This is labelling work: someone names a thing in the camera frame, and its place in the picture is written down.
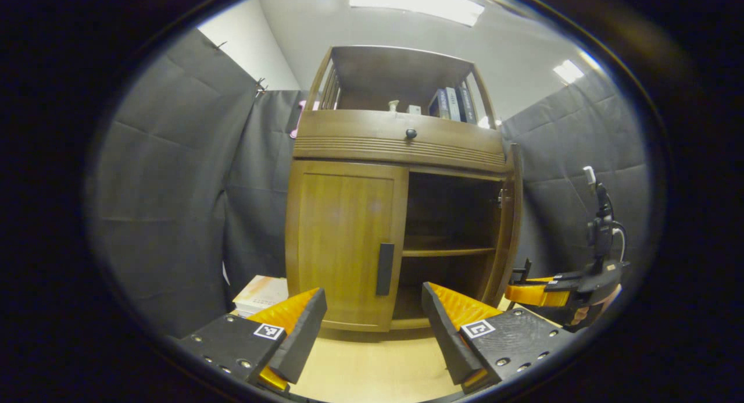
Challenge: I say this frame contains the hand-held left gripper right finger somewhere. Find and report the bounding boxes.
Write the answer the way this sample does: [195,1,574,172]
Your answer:
[421,281,577,393]

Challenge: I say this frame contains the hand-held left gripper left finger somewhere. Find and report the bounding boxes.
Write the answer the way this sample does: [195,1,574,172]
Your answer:
[176,287,328,397]

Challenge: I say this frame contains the wooden cabinet door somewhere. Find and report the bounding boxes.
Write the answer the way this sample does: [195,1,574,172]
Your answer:
[286,160,409,332]
[481,143,532,308]

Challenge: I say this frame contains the wooden double-door shoe cabinet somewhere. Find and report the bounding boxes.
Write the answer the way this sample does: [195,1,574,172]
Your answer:
[285,45,524,333]

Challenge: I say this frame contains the wooden inner cabinet shelf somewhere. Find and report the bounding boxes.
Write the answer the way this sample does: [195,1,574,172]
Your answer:
[404,246,495,257]

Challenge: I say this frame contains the wooden cabinet drawer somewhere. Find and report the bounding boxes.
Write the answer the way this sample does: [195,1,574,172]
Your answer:
[294,109,506,172]

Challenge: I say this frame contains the stack of paperback books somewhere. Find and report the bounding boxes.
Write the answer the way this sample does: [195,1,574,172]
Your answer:
[232,275,289,318]

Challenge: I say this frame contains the small ceiling light panel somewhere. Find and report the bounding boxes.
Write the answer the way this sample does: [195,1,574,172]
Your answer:
[552,59,585,84]

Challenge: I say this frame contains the black backdrop cloth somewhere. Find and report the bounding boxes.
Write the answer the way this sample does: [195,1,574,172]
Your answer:
[87,30,652,338]

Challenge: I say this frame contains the dark blue book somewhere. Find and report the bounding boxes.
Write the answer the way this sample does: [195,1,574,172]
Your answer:
[428,89,449,119]

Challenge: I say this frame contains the large ceiling light panel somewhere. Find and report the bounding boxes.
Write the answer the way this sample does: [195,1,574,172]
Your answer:
[349,0,485,27]

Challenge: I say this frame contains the white right gripper cable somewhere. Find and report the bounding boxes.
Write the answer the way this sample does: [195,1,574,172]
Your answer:
[610,226,627,264]

